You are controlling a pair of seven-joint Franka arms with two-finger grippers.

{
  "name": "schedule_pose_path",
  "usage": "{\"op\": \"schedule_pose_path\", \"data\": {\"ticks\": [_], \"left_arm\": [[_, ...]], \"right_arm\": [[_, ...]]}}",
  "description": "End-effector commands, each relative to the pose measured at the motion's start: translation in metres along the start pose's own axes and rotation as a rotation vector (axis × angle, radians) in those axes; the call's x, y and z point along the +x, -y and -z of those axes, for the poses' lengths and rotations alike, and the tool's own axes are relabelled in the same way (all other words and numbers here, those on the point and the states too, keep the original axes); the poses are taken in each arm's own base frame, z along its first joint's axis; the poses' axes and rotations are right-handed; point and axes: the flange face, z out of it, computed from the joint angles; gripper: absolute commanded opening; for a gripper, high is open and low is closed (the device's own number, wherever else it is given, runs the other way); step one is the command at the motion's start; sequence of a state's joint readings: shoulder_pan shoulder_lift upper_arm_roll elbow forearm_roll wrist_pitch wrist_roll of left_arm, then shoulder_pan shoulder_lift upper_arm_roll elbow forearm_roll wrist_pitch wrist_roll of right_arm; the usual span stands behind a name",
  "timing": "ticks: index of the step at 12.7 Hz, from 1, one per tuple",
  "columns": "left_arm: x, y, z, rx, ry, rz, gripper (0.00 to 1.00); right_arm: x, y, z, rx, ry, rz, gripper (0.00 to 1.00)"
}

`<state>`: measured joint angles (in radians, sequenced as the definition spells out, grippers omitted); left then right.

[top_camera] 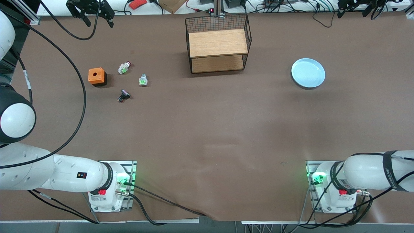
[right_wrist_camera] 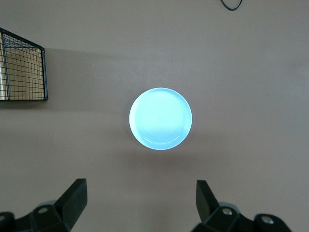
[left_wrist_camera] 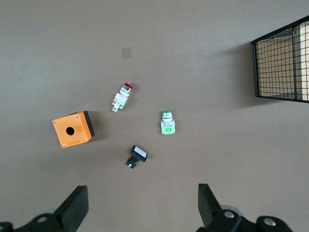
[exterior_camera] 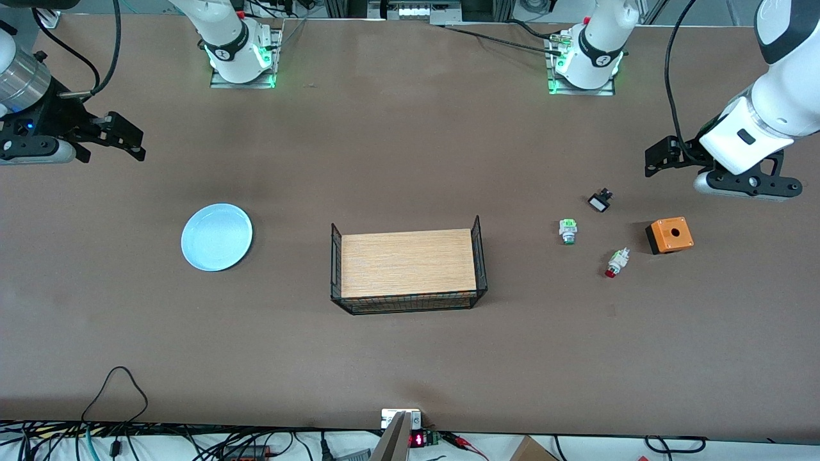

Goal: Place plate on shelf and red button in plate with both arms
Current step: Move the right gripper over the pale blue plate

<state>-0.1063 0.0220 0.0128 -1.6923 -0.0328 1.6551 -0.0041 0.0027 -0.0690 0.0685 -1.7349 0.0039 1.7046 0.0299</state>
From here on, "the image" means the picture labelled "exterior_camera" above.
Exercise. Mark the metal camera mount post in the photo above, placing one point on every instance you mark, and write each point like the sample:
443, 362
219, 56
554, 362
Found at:
397, 438

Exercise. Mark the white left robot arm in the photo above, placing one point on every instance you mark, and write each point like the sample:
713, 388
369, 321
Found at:
788, 96

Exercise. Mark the red push button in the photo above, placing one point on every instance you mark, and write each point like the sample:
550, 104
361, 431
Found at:
617, 262

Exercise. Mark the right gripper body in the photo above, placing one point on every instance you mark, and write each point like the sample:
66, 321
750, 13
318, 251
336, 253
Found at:
59, 116

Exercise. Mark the brown cardboard box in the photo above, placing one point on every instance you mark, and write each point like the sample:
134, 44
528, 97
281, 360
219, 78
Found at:
532, 451

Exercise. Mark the red probe lead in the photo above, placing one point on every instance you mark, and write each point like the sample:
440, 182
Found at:
464, 442

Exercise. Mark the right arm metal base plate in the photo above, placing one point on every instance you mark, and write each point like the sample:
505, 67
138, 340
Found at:
221, 82

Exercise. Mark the aluminium frame with white light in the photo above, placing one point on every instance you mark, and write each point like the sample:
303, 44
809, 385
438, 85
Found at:
416, 11

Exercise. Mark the black white rocker switch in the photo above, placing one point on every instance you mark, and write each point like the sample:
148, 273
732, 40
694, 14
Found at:
599, 202

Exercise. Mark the red digit display module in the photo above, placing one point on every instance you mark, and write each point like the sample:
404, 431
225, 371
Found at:
418, 440

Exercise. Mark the green push button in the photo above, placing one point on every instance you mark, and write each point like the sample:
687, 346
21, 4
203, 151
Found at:
567, 229

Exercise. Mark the orange black power strip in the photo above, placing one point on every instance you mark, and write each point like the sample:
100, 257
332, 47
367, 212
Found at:
246, 453

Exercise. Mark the aluminium corner profile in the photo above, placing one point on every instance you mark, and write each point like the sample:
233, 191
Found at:
50, 19

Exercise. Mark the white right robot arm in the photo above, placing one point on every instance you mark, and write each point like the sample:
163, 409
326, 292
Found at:
230, 38

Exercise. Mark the orange black button box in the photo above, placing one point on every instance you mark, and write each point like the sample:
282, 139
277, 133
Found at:
671, 234

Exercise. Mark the light blue round plate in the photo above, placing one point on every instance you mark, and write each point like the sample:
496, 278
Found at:
216, 237

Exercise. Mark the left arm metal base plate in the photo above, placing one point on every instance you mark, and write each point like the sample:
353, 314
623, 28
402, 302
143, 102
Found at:
580, 91

